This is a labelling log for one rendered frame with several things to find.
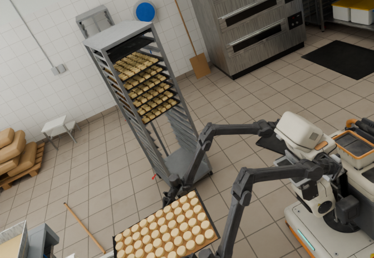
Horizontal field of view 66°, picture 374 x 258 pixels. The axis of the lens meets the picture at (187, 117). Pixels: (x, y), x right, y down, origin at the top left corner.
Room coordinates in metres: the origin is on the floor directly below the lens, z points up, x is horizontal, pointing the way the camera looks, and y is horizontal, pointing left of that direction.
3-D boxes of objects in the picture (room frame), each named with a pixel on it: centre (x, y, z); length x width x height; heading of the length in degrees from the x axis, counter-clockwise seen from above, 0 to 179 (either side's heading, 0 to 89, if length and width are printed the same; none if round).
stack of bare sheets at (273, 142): (2.49, -0.96, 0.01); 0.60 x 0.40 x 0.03; 29
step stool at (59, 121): (4.73, 2.14, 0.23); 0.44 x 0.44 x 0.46; 88
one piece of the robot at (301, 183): (1.21, -0.49, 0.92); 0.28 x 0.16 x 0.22; 6
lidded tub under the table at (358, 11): (4.11, -3.32, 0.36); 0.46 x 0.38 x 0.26; 96
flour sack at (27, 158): (4.41, 2.82, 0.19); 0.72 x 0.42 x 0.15; 10
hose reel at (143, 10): (5.22, -0.02, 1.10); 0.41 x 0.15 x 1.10; 96
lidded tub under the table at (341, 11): (4.51, -3.28, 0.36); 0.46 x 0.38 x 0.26; 94
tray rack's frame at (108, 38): (2.64, 0.30, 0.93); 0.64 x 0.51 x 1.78; 21
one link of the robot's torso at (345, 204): (1.17, -0.62, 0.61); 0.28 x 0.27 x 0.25; 6
